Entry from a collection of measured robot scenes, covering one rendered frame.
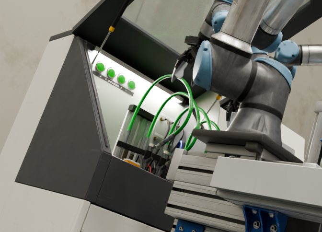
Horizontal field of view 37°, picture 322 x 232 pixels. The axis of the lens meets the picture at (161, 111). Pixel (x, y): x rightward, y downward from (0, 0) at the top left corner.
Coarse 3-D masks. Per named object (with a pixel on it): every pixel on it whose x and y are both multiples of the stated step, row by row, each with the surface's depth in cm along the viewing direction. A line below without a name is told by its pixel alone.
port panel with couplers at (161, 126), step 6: (162, 114) 234; (168, 114) 236; (174, 114) 239; (156, 120) 232; (162, 120) 233; (174, 120) 239; (156, 126) 232; (162, 126) 234; (156, 132) 232; (162, 132) 234; (168, 132) 236; (150, 138) 230; (156, 138) 229; (162, 138) 234; (156, 144) 232; (156, 150) 232; (156, 168) 231
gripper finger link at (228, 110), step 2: (230, 104) 182; (228, 106) 182; (230, 106) 181; (232, 106) 182; (228, 108) 181; (230, 108) 181; (232, 108) 182; (228, 110) 181; (230, 110) 181; (232, 110) 182; (226, 112) 182; (228, 112) 181; (230, 112) 181; (226, 114) 182; (228, 114) 181; (230, 114) 181; (226, 116) 181; (228, 116) 181; (226, 118) 181; (228, 118) 181; (226, 120) 181; (228, 120) 181
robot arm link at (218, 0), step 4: (216, 0) 155; (220, 0) 153; (224, 0) 152; (228, 0) 152; (232, 0) 152; (212, 4) 157; (216, 4) 153; (212, 8) 154; (208, 12) 158; (208, 16) 157; (208, 20) 157
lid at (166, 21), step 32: (160, 0) 199; (192, 0) 200; (320, 0) 200; (96, 32) 209; (128, 32) 210; (160, 32) 213; (192, 32) 213; (288, 32) 213; (128, 64) 225; (160, 64) 226
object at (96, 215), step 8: (96, 208) 150; (88, 216) 148; (96, 216) 150; (104, 216) 152; (112, 216) 154; (120, 216) 155; (88, 224) 148; (96, 224) 150; (104, 224) 152; (112, 224) 153; (120, 224) 155; (128, 224) 157; (136, 224) 159; (144, 224) 161
